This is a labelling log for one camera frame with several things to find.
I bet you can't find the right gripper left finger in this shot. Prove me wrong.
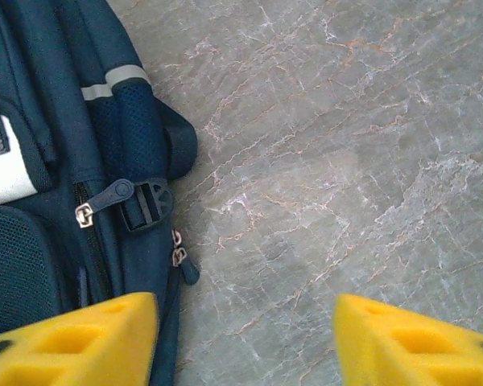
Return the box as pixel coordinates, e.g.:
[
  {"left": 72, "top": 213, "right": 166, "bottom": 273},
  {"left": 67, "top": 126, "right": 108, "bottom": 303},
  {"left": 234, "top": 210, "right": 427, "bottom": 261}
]
[{"left": 0, "top": 292, "right": 160, "bottom": 386}]

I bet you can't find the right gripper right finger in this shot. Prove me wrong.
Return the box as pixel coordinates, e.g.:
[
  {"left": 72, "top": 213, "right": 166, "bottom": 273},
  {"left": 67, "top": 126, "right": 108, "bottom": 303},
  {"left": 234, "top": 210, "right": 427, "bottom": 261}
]
[{"left": 332, "top": 293, "right": 483, "bottom": 386}]

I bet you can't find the navy blue backpack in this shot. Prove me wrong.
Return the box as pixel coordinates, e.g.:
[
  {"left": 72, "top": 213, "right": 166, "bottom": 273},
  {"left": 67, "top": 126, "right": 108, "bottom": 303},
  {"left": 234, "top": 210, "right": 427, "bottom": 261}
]
[{"left": 0, "top": 0, "right": 200, "bottom": 386}]

